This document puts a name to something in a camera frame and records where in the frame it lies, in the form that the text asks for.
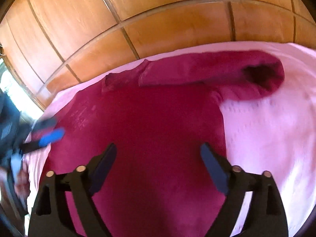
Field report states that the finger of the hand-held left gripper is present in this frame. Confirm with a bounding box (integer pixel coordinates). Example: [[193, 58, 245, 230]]
[[21, 127, 66, 154], [30, 117, 59, 133]]

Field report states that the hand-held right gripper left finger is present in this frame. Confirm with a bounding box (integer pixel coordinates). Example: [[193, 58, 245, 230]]
[[28, 143, 118, 237]]

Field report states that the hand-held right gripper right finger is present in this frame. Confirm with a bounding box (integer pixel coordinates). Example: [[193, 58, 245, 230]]
[[200, 143, 289, 237]]

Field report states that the dark red garment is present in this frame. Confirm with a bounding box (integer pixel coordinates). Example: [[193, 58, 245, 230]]
[[41, 50, 285, 237]]

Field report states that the person's left hand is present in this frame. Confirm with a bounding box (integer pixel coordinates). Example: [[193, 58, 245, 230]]
[[13, 170, 31, 198]]

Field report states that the pink blanket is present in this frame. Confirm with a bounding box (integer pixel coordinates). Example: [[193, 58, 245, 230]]
[[25, 41, 316, 237]]

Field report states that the wooden wardrobe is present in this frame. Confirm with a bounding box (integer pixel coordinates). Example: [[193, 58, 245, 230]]
[[0, 0, 316, 111]]

